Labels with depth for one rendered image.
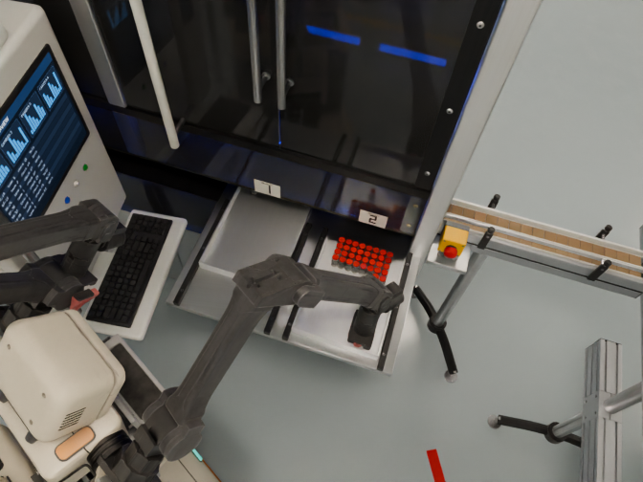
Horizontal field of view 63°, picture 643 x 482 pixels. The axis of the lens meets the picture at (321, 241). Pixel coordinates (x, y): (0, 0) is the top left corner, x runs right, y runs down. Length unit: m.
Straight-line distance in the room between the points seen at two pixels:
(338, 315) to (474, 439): 1.11
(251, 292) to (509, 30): 0.67
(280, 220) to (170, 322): 1.03
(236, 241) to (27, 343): 0.79
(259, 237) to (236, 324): 0.80
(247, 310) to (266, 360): 1.55
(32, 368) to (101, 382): 0.12
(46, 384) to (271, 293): 0.43
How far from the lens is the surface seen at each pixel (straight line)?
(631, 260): 1.93
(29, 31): 1.43
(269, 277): 0.93
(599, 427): 2.09
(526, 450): 2.57
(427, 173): 1.39
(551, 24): 4.45
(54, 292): 1.26
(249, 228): 1.72
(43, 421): 1.10
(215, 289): 1.63
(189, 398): 1.04
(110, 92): 1.64
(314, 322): 1.57
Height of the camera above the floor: 2.33
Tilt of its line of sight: 58 degrees down
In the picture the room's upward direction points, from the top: 6 degrees clockwise
